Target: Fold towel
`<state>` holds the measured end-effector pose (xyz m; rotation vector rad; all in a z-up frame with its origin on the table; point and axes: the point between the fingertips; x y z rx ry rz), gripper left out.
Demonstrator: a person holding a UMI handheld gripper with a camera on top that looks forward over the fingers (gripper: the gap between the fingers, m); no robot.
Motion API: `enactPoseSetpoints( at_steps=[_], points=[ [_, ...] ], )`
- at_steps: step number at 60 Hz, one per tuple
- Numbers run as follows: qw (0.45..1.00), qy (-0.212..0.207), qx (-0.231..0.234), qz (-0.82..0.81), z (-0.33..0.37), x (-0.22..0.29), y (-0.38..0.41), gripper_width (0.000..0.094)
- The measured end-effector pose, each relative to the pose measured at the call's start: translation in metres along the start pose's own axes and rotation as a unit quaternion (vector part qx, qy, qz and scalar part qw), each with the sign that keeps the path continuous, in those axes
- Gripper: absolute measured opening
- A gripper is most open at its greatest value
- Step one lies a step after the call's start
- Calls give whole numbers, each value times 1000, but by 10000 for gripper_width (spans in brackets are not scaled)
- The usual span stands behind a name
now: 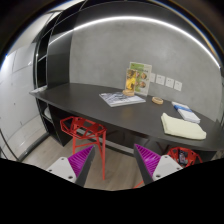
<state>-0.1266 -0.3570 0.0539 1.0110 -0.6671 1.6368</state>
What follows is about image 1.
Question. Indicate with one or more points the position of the white notebook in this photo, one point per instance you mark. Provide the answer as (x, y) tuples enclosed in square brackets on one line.
[(189, 116)]

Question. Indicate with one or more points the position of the blue white booklet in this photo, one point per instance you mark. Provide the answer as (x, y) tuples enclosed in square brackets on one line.
[(181, 106)]

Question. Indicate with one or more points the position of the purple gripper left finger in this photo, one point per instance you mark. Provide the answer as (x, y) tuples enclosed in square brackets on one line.
[(75, 168)]

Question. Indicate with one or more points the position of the green yellow standing brochure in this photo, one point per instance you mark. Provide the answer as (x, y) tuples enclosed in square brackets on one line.
[(142, 77)]

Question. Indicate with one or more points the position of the cream towel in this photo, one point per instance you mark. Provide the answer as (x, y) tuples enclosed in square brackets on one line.
[(181, 128)]

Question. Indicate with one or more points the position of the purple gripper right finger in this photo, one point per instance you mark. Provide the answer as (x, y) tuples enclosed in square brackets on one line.
[(153, 166)]

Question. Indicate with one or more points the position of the white wall socket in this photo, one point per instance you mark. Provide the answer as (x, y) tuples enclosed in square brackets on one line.
[(160, 79), (152, 77), (169, 82), (177, 85)]

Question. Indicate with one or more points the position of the black shelving unit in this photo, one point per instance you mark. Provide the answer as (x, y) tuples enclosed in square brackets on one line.
[(51, 67)]

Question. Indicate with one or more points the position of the round wooden coaster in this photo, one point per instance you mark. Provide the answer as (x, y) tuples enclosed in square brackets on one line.
[(157, 100)]

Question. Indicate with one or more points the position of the red metal chair left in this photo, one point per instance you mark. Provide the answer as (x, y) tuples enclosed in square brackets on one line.
[(83, 129)]

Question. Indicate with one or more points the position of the red metal chair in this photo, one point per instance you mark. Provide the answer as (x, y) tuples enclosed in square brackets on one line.
[(83, 129), (183, 156)]

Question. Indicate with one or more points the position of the red metal chair right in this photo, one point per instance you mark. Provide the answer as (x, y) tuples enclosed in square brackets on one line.
[(183, 156)]

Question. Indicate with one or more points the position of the open magazine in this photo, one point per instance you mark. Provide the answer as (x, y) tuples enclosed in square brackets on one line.
[(117, 99)]

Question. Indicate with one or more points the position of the small yellow picture stand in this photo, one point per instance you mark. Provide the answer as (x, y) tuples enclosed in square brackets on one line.
[(130, 82)]

